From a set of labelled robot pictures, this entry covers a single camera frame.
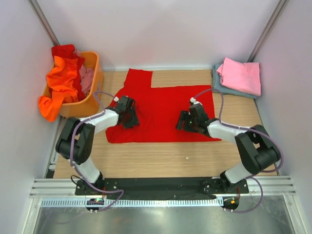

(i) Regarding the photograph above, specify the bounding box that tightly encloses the red t-shirt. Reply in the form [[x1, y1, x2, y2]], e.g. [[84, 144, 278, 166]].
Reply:
[[105, 69, 215, 143]]

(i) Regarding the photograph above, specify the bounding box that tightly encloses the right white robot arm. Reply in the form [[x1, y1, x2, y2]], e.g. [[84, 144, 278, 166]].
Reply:
[[176, 101, 283, 193]]

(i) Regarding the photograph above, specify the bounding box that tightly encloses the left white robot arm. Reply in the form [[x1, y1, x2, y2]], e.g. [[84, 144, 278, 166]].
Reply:
[[56, 96, 139, 195]]

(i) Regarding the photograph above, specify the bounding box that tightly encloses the orange plastic laundry basket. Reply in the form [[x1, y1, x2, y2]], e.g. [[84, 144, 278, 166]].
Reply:
[[42, 51, 105, 118]]

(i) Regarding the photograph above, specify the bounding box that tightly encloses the folded grey-blue t-shirt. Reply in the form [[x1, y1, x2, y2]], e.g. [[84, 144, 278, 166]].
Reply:
[[211, 64, 257, 99]]

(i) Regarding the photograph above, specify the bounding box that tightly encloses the dusty pink shirt in basket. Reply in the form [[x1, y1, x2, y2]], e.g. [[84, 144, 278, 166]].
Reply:
[[78, 61, 95, 101]]

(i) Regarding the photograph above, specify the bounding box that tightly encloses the folded pink t-shirt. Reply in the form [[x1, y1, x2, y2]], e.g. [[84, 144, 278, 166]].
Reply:
[[216, 58, 261, 97]]

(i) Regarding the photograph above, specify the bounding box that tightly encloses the orange t-shirt in basket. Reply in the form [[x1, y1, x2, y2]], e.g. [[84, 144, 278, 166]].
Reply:
[[38, 56, 78, 122]]

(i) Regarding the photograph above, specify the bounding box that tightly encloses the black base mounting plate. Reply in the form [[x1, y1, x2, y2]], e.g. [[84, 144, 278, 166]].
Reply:
[[75, 177, 249, 201]]

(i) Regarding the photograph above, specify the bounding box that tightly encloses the dark red shirt in basket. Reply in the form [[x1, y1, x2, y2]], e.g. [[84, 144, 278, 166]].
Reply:
[[51, 44, 85, 101]]

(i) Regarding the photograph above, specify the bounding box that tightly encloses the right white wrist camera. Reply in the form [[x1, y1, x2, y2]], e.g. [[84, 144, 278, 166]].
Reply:
[[190, 97, 202, 105]]

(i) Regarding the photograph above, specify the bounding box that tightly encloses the white slotted cable duct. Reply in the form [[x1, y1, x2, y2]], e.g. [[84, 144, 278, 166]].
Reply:
[[41, 197, 223, 208]]

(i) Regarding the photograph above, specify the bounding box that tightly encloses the right aluminium frame post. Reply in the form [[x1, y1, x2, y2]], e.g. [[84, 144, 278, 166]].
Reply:
[[247, 0, 289, 62]]

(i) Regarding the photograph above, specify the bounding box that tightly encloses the aluminium frame post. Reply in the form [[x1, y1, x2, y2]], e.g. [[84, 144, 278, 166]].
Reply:
[[29, 0, 59, 46], [247, 0, 289, 62]]

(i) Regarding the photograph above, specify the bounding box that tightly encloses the left aluminium frame post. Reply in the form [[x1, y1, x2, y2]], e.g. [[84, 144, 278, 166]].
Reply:
[[29, 0, 59, 46]]

